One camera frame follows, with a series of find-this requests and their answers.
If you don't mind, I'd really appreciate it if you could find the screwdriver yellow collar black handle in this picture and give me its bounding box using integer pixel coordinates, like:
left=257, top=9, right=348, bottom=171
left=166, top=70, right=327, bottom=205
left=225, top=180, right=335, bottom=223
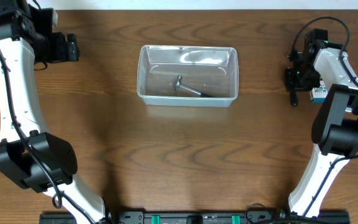
left=290, top=90, right=298, bottom=107

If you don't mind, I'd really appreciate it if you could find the blue white screwdriver box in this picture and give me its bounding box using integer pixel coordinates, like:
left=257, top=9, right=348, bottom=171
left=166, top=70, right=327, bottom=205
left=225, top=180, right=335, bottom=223
left=310, top=79, right=328, bottom=103

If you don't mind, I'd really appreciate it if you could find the clear plastic container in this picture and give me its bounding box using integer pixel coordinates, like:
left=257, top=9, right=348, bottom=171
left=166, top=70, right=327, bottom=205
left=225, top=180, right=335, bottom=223
left=137, top=45, right=239, bottom=108

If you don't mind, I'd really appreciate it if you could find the small claw hammer black handle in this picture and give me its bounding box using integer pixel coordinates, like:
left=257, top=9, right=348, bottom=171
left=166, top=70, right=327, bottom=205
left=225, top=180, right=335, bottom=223
left=173, top=75, right=213, bottom=98

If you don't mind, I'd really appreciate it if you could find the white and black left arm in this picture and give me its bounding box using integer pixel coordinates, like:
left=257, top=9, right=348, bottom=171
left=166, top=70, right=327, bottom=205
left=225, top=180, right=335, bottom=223
left=0, top=0, right=112, bottom=223

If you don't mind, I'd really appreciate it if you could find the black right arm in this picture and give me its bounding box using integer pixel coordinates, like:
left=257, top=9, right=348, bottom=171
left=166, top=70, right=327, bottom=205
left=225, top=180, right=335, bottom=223
left=284, top=29, right=358, bottom=218

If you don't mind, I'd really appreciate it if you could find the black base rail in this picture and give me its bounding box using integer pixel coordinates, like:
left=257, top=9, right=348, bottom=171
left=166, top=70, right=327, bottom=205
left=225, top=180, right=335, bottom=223
left=39, top=210, right=351, bottom=224

